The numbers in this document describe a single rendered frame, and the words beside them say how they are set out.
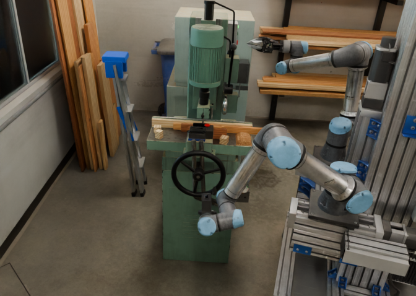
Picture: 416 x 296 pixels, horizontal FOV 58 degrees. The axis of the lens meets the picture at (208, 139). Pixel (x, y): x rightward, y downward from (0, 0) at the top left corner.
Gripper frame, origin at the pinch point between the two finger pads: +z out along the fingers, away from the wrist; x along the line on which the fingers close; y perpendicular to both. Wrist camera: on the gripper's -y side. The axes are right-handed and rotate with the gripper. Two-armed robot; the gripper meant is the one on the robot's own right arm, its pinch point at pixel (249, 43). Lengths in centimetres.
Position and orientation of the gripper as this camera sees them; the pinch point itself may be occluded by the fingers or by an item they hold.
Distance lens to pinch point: 237.9
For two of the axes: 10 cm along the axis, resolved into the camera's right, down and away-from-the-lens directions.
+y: -0.4, 4.5, -8.9
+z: -10.0, -0.6, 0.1
